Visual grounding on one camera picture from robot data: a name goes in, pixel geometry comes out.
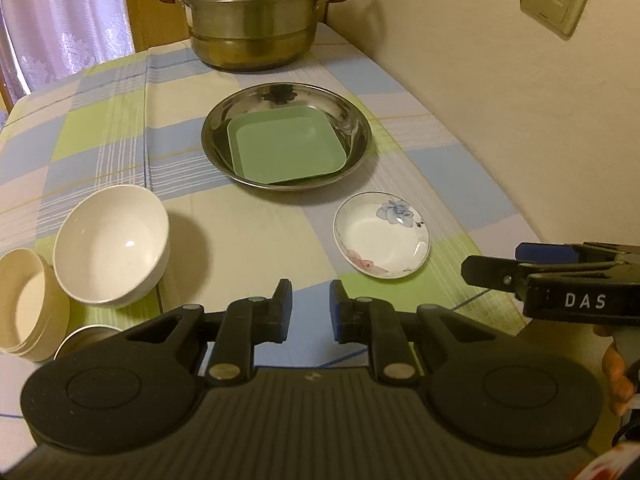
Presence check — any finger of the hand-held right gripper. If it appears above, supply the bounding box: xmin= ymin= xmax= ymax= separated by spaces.
xmin=515 ymin=242 xmax=585 ymax=264
xmin=460 ymin=254 xmax=532 ymax=295

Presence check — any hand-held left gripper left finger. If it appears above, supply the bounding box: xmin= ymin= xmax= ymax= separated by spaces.
xmin=120 ymin=278 xmax=294 ymax=387

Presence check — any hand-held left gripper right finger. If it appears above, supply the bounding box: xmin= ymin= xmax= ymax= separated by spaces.
xmin=328 ymin=279 xmax=501 ymax=387

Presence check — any small white floral dish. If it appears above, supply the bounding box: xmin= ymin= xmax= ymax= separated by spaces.
xmin=333 ymin=192 xmax=432 ymax=279

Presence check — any green square plate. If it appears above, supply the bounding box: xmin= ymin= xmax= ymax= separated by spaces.
xmin=226 ymin=105 xmax=350 ymax=185

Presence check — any white ceramic bowl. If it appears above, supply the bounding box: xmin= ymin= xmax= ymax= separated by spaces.
xmin=52 ymin=185 xmax=171 ymax=310

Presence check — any small stainless steel bowl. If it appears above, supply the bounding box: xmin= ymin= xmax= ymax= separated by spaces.
xmin=53 ymin=324 xmax=124 ymax=361

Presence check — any round stainless steel plate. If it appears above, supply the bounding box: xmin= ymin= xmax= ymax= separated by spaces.
xmin=201 ymin=82 xmax=374 ymax=192

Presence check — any beige plastic bowl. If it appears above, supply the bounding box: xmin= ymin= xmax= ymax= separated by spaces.
xmin=0 ymin=248 xmax=71 ymax=363

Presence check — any person's right hand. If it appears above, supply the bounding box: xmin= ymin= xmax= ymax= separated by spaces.
xmin=592 ymin=324 xmax=636 ymax=417

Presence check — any checkered tablecloth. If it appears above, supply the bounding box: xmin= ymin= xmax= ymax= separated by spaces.
xmin=0 ymin=22 xmax=547 ymax=443

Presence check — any red white cloth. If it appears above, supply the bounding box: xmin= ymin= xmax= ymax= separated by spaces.
xmin=582 ymin=439 xmax=640 ymax=480

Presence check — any stainless steel steamer pot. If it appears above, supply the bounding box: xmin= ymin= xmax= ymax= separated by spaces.
xmin=152 ymin=0 xmax=364 ymax=72

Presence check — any sheer patterned curtain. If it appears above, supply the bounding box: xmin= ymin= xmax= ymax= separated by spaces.
xmin=0 ymin=0 xmax=136 ymax=102

